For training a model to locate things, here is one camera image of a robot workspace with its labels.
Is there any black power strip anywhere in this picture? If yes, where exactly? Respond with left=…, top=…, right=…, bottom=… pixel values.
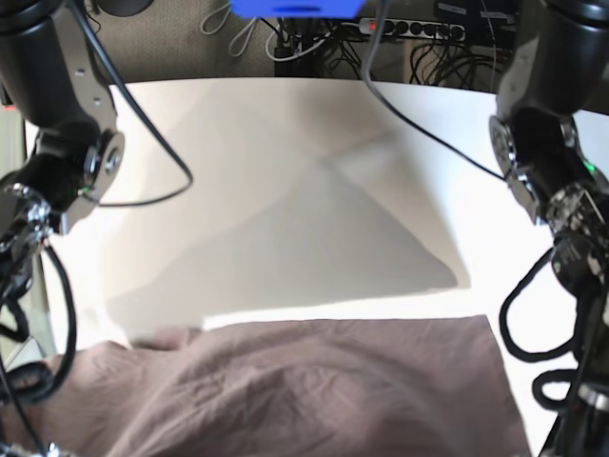
left=383, top=19, right=466, bottom=43

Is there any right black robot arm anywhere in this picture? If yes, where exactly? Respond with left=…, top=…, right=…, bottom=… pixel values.
left=1, top=1, right=144, bottom=416

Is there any mauve pink t-shirt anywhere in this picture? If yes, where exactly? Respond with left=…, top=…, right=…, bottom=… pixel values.
left=25, top=316, right=529, bottom=456

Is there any white cable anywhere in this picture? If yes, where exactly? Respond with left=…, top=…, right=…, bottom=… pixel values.
left=229, top=18, right=329, bottom=62

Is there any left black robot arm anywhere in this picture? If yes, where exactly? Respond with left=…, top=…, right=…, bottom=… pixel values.
left=489, top=1, right=608, bottom=456

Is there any blue plastic mount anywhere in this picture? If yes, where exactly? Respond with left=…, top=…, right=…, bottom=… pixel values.
left=230, top=0, right=364, bottom=18

